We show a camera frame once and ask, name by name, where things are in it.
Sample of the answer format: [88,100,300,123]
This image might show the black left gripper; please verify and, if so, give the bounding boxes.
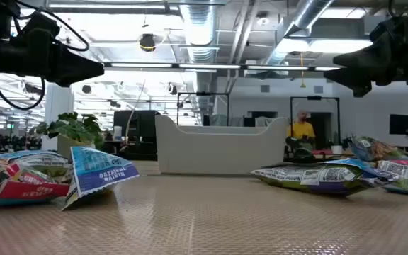
[18,38,105,88]

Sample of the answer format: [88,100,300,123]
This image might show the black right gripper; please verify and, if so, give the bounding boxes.
[324,38,408,98]

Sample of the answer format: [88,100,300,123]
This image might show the purple green granola bar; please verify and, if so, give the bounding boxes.
[348,136,408,163]
[251,158,400,197]

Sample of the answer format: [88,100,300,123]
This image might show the white column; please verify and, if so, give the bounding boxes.
[42,83,75,152]

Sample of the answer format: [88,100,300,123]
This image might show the green artificial plant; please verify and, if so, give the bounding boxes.
[33,111,105,150]

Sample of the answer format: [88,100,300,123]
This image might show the black monitor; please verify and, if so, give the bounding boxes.
[389,113,408,136]

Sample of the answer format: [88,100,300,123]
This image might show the black hanging dome fixture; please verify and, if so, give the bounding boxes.
[139,33,157,53]

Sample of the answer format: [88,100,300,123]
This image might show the white plant pot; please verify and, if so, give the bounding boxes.
[57,134,97,160]

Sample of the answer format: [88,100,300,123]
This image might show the person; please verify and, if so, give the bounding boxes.
[285,110,317,152]

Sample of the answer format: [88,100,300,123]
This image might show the black cabinet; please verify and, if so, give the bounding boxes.
[113,110,161,161]

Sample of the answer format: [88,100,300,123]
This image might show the long linear ceiling light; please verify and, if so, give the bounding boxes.
[103,62,343,72]

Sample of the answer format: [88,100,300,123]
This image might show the light grey plastic bin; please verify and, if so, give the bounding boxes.
[155,113,290,176]

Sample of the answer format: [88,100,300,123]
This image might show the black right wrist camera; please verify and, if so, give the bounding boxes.
[369,16,408,49]

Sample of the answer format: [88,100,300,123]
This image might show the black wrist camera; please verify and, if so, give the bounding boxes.
[369,16,408,49]
[21,13,62,47]

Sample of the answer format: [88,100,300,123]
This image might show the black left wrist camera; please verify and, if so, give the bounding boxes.
[21,13,62,47]

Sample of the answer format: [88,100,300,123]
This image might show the black gantry frame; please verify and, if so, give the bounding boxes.
[290,95,341,149]

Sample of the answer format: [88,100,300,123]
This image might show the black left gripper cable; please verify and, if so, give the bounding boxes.
[0,0,91,111]

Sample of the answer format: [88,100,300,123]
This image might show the silver ventilation duct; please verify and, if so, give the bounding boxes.
[184,0,219,65]
[266,0,336,67]

